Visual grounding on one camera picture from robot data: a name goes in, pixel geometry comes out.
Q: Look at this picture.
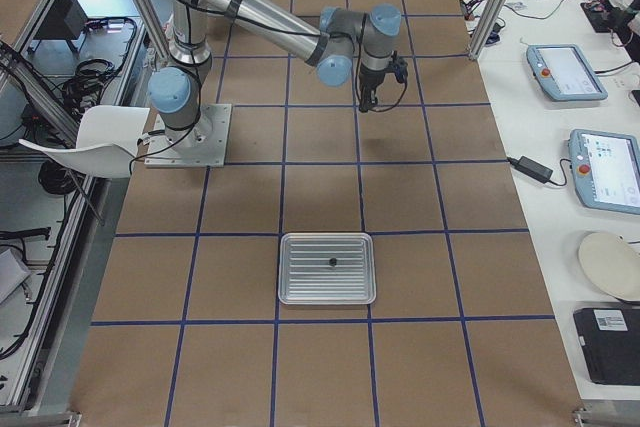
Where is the black laptop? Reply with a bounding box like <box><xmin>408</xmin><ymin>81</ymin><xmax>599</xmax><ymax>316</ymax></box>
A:
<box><xmin>573</xmin><ymin>308</ymin><xmax>639</xmax><ymax>386</ymax></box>

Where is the ribbed silver metal tray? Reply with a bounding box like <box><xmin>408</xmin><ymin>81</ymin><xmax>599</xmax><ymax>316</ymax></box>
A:
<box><xmin>278</xmin><ymin>232</ymin><xmax>377</xmax><ymax>306</ymax></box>

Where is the lower blue teach pendant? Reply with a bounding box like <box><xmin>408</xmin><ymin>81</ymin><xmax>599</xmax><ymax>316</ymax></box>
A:
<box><xmin>568</xmin><ymin>129</ymin><xmax>639</xmax><ymax>215</ymax></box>

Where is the black wrist camera,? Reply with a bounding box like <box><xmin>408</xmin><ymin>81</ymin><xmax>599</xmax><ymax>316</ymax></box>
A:
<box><xmin>390</xmin><ymin>51</ymin><xmax>408</xmax><ymax>84</ymax></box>

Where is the black power adapter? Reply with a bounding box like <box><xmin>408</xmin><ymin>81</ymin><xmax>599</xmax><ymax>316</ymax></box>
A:
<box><xmin>507</xmin><ymin>156</ymin><xmax>553</xmax><ymax>184</ymax></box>

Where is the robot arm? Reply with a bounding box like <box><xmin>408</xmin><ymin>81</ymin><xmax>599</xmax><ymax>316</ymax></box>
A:
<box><xmin>169</xmin><ymin>0</ymin><xmax>408</xmax><ymax>113</ymax></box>

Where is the upper blue teach pendant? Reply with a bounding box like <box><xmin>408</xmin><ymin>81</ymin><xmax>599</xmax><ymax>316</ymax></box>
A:
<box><xmin>526</xmin><ymin>44</ymin><xmax>608</xmax><ymax>102</ymax></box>

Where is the blue teach pendant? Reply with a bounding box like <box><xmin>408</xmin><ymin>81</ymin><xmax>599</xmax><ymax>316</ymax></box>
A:
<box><xmin>526</xmin><ymin>44</ymin><xmax>608</xmax><ymax>102</ymax></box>
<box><xmin>568</xmin><ymin>129</ymin><xmax>639</xmax><ymax>215</ymax></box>

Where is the white plastic chair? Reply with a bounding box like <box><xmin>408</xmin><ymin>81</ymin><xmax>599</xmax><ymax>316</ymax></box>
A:
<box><xmin>19</xmin><ymin>105</ymin><xmax>150</xmax><ymax>179</ymax></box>

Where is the cream round plate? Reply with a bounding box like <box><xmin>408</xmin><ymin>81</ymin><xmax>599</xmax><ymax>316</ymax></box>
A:
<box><xmin>578</xmin><ymin>232</ymin><xmax>639</xmax><ymax>303</ymax></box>

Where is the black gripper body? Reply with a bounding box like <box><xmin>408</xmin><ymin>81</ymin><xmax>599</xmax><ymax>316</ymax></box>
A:
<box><xmin>358</xmin><ymin>66</ymin><xmax>387</xmax><ymax>106</ymax></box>

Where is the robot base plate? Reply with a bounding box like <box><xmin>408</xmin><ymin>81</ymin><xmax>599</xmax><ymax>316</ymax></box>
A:
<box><xmin>144</xmin><ymin>104</ymin><xmax>232</xmax><ymax>168</ymax></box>

